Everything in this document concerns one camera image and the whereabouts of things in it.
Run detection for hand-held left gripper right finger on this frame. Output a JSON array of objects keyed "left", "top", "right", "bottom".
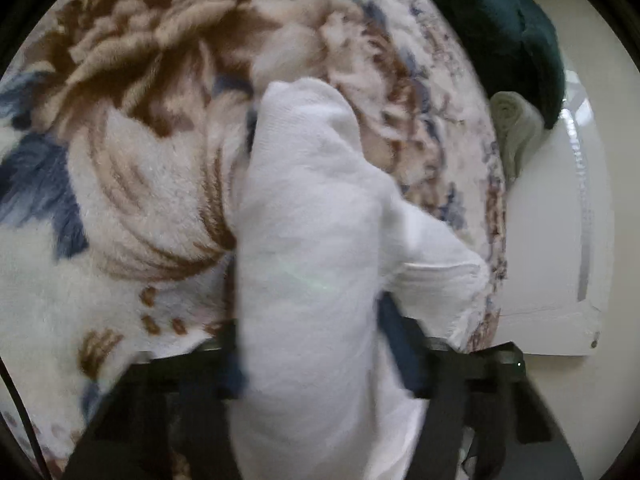
[{"left": 377, "top": 294, "right": 584, "bottom": 480}]

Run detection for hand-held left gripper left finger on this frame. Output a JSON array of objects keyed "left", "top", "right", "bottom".
[{"left": 62, "top": 320, "right": 249, "bottom": 480}]

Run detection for white pants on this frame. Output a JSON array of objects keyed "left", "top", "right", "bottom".
[{"left": 227, "top": 77, "right": 491, "bottom": 480}]

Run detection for white panel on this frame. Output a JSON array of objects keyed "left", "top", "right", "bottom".
[{"left": 492, "top": 55, "right": 617, "bottom": 357}]

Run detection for floral fleece blanket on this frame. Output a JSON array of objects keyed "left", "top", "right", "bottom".
[{"left": 0, "top": 0, "right": 508, "bottom": 480}]

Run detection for pale green cloth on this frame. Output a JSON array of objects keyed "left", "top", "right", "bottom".
[{"left": 489, "top": 91, "right": 546, "bottom": 183}]

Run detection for dark green cloth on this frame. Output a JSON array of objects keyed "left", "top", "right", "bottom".
[{"left": 412, "top": 0, "right": 567, "bottom": 131}]

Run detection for black cable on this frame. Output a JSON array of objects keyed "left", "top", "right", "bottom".
[{"left": 0, "top": 357, "right": 51, "bottom": 480}]

